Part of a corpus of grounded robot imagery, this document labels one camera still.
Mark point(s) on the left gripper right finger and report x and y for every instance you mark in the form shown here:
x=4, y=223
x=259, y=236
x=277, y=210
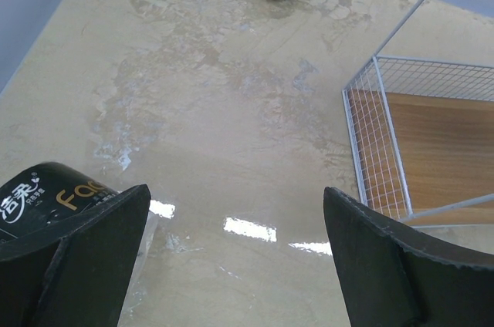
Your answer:
x=393, y=275

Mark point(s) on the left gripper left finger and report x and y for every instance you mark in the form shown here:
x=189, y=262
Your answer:
x=75, y=272

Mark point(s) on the black roll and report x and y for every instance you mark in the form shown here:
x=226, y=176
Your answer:
x=46, y=194

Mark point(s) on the white wire wooden shelf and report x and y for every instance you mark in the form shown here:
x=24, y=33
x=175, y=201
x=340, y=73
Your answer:
x=419, y=115

